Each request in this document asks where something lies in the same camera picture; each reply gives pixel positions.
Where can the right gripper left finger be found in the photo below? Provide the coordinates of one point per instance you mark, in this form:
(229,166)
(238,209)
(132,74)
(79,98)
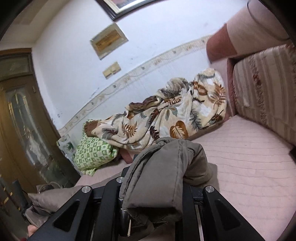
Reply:
(112,221)

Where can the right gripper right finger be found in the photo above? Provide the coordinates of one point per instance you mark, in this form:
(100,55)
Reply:
(191,221)

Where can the beige wall switch plate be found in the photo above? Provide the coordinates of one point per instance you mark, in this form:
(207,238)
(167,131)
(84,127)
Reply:
(111,70)

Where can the grey-brown padded jacket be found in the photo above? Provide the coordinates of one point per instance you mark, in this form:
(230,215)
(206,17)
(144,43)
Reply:
(152,193)

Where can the leaf-pattern fleece blanket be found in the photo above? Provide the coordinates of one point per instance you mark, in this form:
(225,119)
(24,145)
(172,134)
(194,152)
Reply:
(179,110)

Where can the small framed wall picture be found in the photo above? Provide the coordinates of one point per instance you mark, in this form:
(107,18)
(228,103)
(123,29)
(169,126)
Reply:
(108,40)

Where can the pink red bolster cushion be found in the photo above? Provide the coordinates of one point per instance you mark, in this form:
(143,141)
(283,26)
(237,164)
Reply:
(253,29)

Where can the green white patterned pillow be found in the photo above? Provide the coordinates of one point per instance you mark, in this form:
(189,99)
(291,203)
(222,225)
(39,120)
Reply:
(93,153)

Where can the floral cloth by wall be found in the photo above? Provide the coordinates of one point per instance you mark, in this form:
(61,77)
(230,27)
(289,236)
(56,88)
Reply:
(66,147)

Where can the striped beige back cushion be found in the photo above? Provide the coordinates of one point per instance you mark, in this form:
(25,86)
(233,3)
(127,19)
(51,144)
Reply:
(264,89)

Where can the wooden door with glass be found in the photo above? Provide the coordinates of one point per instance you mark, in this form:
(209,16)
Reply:
(29,153)

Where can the person's left hand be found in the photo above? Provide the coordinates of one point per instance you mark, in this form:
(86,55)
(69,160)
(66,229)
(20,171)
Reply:
(31,230)

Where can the large framed picture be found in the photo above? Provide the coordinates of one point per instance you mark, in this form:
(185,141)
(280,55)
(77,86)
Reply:
(117,9)

